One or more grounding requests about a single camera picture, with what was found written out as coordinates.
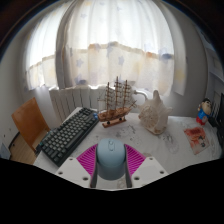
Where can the cartoon boy clock figurine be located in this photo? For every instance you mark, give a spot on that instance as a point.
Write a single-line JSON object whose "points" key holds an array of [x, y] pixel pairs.
{"points": [[203, 113]]}

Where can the large white conch shell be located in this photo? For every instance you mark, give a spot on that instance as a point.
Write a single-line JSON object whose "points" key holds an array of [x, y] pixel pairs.
{"points": [[153, 116]]}

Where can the light blue computer mouse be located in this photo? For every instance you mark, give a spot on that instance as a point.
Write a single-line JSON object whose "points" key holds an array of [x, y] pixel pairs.
{"points": [[111, 156]]}

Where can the white cartoon-print tablecloth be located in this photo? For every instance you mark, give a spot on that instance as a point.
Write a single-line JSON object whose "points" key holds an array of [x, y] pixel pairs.
{"points": [[166, 146]]}

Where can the white wall shelf unit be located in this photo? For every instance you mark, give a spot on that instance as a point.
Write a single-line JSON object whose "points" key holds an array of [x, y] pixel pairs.
{"points": [[215, 60]]}

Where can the black computer monitor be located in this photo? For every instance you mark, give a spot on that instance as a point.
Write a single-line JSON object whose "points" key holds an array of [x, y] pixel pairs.
{"points": [[221, 126]]}

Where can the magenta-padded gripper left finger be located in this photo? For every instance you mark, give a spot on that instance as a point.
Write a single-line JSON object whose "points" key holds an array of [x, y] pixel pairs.
{"points": [[85, 160]]}

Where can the orange wooden chair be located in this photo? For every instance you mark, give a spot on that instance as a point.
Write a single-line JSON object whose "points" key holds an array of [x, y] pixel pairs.
{"points": [[28, 123]]}

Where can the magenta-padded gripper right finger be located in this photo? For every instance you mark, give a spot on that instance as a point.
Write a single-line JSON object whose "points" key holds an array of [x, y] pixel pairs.
{"points": [[136, 160]]}

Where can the black router with antennas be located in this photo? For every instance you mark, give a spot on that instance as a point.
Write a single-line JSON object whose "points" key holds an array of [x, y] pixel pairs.
{"points": [[214, 116]]}

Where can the wooden model sailing ship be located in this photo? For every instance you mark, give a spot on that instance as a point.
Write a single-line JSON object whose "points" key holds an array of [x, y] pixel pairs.
{"points": [[115, 113]]}

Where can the red printed mouse pad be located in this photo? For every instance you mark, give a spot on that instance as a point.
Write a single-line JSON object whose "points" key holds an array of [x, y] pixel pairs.
{"points": [[197, 140]]}

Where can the white star-print curtain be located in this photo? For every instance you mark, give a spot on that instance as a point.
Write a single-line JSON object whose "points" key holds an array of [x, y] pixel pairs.
{"points": [[116, 40]]}

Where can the white radiator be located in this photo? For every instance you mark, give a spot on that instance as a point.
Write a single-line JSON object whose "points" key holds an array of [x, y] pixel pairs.
{"points": [[71, 100]]}

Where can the dark grey mechanical keyboard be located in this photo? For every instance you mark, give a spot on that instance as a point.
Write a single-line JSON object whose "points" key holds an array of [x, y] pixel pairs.
{"points": [[68, 135]]}

